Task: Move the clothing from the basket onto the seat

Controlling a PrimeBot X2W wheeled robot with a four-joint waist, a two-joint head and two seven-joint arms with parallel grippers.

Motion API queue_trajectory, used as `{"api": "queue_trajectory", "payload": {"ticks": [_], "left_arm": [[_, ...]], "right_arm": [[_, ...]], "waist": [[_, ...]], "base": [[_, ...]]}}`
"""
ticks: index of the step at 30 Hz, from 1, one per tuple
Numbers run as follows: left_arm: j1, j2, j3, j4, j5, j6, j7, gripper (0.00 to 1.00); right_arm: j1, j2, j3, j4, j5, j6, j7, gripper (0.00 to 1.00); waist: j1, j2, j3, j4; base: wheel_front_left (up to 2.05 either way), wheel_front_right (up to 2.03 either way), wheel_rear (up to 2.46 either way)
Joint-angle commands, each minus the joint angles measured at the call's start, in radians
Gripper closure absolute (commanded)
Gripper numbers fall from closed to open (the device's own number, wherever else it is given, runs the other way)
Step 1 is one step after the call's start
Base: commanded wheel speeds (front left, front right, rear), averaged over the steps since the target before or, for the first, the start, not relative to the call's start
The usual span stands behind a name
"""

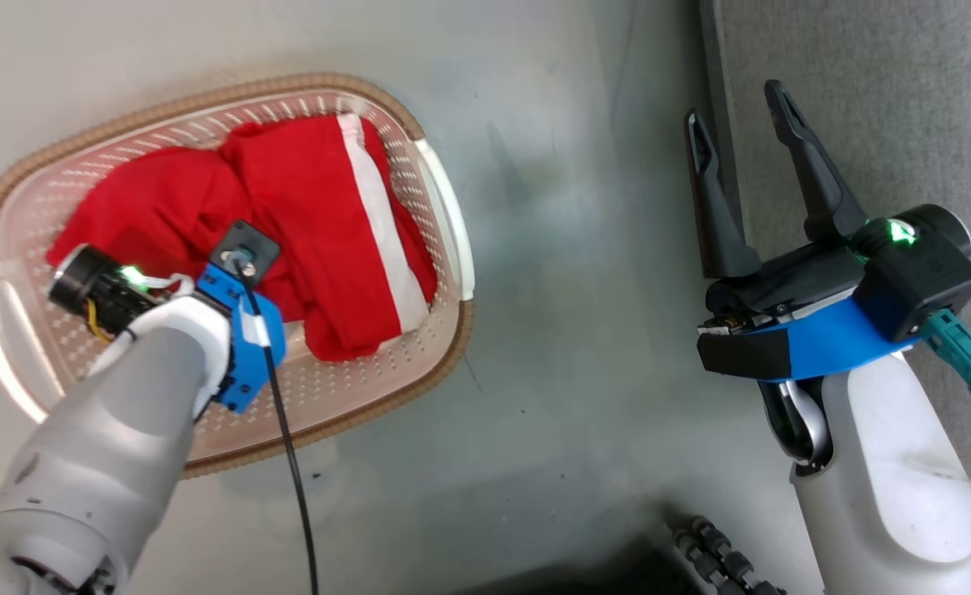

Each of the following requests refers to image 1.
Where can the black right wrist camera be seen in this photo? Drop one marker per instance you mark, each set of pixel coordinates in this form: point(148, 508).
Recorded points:
point(919, 285)

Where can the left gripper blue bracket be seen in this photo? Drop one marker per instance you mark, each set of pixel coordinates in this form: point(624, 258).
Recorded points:
point(92, 285)

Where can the grey fabric sofa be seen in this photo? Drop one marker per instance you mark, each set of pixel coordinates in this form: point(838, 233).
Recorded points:
point(906, 99)

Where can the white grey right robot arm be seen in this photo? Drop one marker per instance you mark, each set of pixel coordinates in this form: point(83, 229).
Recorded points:
point(890, 496)

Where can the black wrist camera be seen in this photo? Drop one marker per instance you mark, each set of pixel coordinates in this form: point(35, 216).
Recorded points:
point(245, 246)
point(919, 285)

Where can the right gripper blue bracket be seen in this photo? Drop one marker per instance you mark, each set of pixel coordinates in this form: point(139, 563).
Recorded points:
point(791, 285)

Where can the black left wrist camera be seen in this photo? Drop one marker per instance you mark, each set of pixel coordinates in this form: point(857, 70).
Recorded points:
point(245, 246)

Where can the white laundry basket brown rim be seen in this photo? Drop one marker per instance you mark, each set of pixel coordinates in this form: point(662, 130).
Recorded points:
point(353, 388)

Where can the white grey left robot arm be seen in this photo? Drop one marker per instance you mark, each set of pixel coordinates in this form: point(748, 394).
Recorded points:
point(97, 463)

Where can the red garment with white stripe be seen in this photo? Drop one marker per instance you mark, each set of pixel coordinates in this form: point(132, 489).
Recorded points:
point(303, 182)

